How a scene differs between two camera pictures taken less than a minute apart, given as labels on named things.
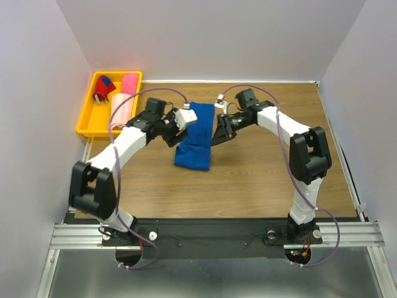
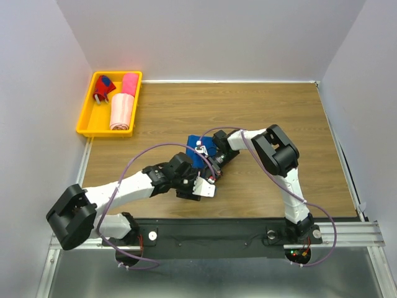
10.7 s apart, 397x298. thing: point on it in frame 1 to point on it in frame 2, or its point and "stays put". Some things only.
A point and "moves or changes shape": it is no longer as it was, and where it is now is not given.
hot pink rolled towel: [129, 83] stays put
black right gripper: [220, 135] to [216, 170]
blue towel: [195, 151] moves or changes shape
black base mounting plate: [212, 239] stays put
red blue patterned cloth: [103, 87] stays put
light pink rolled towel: [124, 113] stays put
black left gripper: [173, 139] to [188, 194]
